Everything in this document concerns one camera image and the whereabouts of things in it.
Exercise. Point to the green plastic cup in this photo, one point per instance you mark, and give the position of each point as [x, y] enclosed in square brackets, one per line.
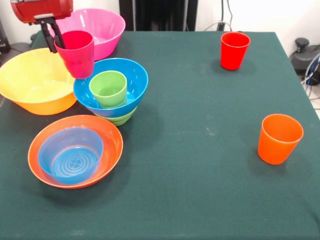
[107, 87]

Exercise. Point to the orange-red plastic bowl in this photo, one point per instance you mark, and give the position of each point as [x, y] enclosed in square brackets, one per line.
[112, 140]

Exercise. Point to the red plastic cup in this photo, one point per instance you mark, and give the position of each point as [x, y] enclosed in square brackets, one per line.
[233, 55]

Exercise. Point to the dark green tablecloth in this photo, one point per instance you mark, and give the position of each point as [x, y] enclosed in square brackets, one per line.
[175, 200]

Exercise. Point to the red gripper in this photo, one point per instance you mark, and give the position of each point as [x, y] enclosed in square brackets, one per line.
[42, 8]

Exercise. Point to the small ringed blue bowl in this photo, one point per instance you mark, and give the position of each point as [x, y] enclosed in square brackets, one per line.
[70, 160]

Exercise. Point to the magenta plastic cup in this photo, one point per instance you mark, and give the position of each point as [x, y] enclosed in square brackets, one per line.
[77, 60]

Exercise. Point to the large pink plastic bowl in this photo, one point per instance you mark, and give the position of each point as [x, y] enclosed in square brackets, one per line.
[107, 27]

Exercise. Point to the orange plastic cup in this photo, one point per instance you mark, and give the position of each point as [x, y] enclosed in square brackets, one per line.
[275, 150]

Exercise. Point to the large yellow-orange plastic bowl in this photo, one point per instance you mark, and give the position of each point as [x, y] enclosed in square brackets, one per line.
[32, 82]

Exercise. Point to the small green plastic bowl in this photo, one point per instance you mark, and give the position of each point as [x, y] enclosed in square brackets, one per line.
[120, 120]

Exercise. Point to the large smooth blue bowl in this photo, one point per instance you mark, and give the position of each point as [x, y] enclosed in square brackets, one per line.
[137, 80]

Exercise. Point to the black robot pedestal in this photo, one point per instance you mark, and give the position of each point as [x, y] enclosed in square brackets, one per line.
[162, 15]

